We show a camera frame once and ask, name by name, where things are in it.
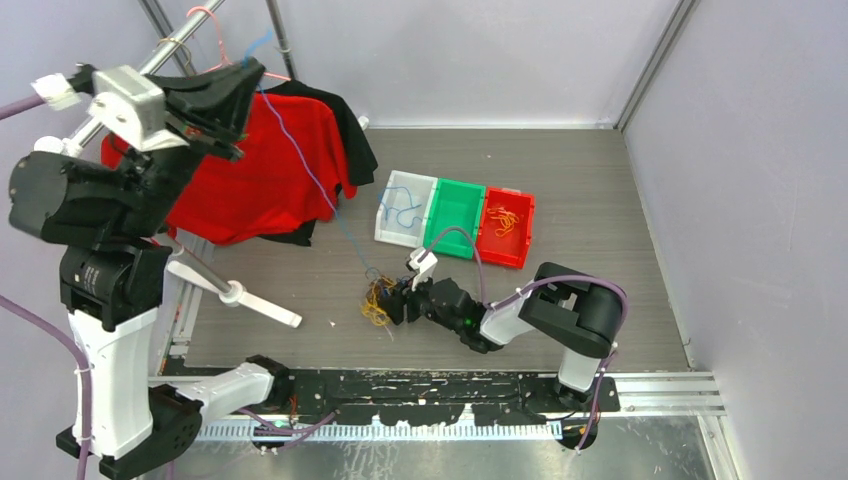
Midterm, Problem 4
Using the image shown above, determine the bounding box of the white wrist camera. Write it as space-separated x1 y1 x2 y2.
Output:
88 65 188 152
406 247 438 291

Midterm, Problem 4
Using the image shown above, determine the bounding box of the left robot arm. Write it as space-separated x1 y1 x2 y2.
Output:
8 58 293 479

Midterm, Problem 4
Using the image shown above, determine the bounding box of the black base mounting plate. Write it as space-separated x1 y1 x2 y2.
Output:
250 369 621 427

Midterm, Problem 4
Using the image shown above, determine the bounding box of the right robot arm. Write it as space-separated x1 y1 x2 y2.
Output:
366 262 629 411

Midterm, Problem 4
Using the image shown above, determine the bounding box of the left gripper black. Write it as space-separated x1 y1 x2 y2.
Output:
110 56 263 238

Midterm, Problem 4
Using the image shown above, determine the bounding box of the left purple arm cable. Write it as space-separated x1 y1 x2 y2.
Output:
0 92 94 480

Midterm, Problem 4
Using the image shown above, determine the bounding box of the pink wire hanger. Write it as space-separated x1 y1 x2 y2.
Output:
184 5 293 84

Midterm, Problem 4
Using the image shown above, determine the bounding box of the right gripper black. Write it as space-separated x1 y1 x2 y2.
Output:
378 267 463 334

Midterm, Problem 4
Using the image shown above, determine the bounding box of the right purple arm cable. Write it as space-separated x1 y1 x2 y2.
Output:
423 226 629 399

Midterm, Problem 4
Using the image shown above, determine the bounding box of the white plastic bin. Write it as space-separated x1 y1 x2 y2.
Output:
374 170 438 249

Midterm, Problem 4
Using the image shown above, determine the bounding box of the green plastic bin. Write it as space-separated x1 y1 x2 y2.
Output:
423 178 486 259

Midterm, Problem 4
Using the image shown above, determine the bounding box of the red plastic bin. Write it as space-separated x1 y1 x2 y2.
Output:
476 186 535 269

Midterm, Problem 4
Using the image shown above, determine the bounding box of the black t-shirt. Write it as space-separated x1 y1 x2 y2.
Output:
254 80 378 247

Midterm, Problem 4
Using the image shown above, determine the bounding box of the white clothes rack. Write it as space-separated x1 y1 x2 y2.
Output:
33 0 304 329

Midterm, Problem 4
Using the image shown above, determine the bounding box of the white slotted cable duct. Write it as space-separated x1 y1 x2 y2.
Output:
196 419 563 442

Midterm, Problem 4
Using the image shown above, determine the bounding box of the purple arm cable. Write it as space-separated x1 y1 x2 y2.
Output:
0 92 94 480
423 226 629 399

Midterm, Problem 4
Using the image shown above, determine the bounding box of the cable bundle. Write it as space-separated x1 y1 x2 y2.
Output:
359 268 399 329

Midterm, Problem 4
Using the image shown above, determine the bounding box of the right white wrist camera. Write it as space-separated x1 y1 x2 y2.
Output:
406 247 438 291

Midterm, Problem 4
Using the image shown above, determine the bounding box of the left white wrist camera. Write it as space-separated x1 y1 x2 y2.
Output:
88 65 188 152

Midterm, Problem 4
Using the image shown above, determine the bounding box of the red t-shirt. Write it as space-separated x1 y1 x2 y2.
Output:
100 91 358 247

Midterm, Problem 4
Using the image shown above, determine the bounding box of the yellow cable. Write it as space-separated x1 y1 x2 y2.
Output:
486 206 521 240

